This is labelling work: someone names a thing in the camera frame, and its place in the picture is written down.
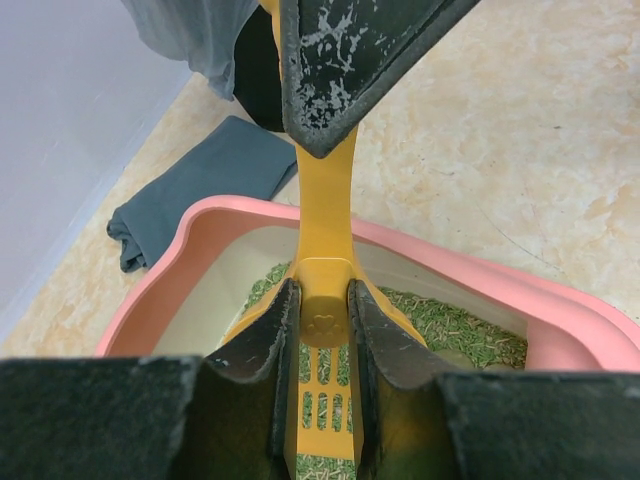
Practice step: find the pink litter box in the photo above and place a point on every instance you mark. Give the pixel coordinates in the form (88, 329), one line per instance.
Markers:
(191, 300)

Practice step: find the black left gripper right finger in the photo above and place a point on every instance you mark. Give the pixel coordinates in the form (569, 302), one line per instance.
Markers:
(417, 416)

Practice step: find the black trash bin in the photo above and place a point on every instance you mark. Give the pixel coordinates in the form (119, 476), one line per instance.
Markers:
(257, 84)

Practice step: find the green cat litter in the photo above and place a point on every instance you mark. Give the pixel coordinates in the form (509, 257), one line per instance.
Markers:
(457, 335)

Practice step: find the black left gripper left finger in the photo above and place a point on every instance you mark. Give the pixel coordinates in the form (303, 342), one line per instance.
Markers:
(229, 415)

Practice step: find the yellow plastic litter scoop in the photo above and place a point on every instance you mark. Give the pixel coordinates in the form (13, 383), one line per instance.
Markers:
(323, 267)

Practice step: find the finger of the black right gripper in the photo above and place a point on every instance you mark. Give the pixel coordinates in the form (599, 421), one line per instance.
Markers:
(340, 58)

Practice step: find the blue plastic bin liner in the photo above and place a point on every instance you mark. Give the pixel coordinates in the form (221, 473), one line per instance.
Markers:
(201, 33)

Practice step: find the folded grey-blue cloth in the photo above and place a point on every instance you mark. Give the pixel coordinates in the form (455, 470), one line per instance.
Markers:
(237, 158)

